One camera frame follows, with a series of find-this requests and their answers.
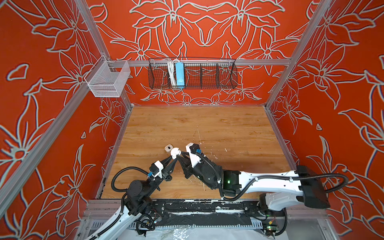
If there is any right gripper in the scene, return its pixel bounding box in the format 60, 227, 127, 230
174, 151, 218, 192

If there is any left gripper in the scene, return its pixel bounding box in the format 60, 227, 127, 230
144, 155, 176, 199

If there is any white earbud charging case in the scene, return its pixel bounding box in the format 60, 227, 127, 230
165, 144, 174, 153

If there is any white round puck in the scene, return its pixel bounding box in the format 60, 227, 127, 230
170, 148, 182, 160

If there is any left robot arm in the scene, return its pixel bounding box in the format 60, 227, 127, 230
87, 156, 179, 240

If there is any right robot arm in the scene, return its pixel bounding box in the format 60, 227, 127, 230
171, 149, 349, 211

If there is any blue white box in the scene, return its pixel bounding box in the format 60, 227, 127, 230
175, 62, 185, 89

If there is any clear plastic bin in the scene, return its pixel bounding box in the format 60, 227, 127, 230
85, 56, 131, 98

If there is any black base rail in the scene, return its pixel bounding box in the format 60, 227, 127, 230
131, 198, 286, 227

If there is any black wire basket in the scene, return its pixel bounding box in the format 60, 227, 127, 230
148, 58, 239, 90

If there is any white coiled cable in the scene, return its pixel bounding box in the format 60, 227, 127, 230
166, 59, 177, 87

